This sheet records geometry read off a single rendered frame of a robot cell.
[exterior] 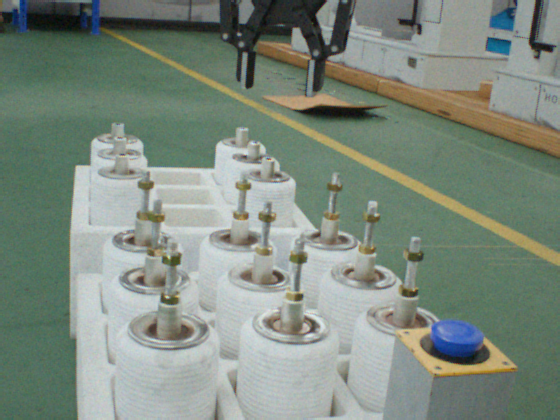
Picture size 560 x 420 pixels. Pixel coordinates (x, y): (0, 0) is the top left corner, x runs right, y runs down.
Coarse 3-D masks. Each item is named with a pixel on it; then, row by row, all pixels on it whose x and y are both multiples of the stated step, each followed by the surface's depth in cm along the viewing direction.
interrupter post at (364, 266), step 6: (360, 258) 86; (366, 258) 86; (372, 258) 86; (360, 264) 86; (366, 264) 86; (372, 264) 86; (354, 270) 87; (360, 270) 86; (366, 270) 86; (372, 270) 87; (354, 276) 87; (360, 276) 86; (366, 276) 86; (372, 276) 87
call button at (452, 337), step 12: (444, 324) 58; (456, 324) 58; (468, 324) 59; (432, 336) 57; (444, 336) 56; (456, 336) 56; (468, 336) 56; (480, 336) 57; (444, 348) 57; (456, 348) 56; (468, 348) 56
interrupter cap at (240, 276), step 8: (248, 264) 87; (232, 272) 85; (240, 272) 85; (248, 272) 85; (272, 272) 86; (280, 272) 86; (288, 272) 86; (232, 280) 82; (240, 280) 83; (248, 280) 83; (272, 280) 84; (280, 280) 84; (288, 280) 84; (248, 288) 81; (256, 288) 81; (264, 288) 81; (272, 288) 81; (280, 288) 81
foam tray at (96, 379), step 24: (96, 288) 95; (96, 312) 89; (96, 336) 83; (96, 360) 78; (96, 384) 74; (336, 384) 78; (96, 408) 70; (216, 408) 74; (336, 408) 76; (360, 408) 74
